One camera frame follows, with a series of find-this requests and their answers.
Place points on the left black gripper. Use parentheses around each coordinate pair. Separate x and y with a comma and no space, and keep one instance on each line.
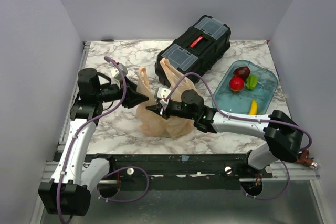
(133,97)

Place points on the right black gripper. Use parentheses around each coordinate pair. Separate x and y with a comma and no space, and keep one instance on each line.
(159,109)

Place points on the red fake apple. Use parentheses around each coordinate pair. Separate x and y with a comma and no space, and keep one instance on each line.
(236,84)

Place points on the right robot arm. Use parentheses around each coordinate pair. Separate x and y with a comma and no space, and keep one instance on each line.
(281,135)

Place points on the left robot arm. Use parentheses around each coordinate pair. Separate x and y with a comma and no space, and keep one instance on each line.
(69,189)

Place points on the dark red fake plum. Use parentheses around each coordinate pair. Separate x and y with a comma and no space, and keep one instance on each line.
(242,72)

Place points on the yellow fake banana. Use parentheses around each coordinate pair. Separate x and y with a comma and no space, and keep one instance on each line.
(253,108)

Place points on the green fake starfruit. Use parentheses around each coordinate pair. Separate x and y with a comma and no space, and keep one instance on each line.
(251,82)

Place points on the blue transparent fruit tray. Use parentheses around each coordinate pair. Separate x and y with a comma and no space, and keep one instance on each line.
(241,101)

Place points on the black plastic toolbox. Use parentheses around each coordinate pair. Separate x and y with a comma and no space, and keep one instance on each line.
(197,49)

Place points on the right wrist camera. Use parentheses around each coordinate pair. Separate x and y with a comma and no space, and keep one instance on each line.
(162,94)

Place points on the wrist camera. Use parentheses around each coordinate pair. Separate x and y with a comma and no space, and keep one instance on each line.
(162,94)
(116,72)

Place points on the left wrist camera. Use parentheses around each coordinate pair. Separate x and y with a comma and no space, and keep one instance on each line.
(116,72)

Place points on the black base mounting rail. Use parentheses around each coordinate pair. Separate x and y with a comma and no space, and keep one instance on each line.
(179,171)

